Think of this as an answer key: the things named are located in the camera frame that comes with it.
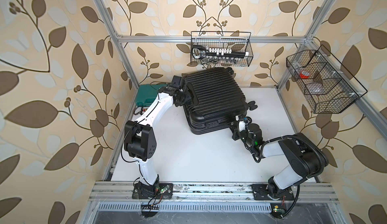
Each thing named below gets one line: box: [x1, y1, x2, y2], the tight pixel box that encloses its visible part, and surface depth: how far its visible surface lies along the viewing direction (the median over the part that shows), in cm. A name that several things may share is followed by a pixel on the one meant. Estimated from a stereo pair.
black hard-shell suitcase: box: [183, 67, 258, 135], surface depth 88 cm
